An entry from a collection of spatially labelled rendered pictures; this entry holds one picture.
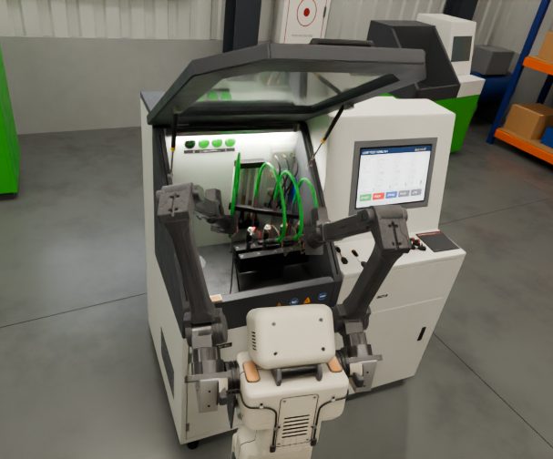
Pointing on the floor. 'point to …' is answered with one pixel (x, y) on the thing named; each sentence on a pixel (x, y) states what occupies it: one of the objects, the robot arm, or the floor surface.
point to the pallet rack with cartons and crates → (538, 144)
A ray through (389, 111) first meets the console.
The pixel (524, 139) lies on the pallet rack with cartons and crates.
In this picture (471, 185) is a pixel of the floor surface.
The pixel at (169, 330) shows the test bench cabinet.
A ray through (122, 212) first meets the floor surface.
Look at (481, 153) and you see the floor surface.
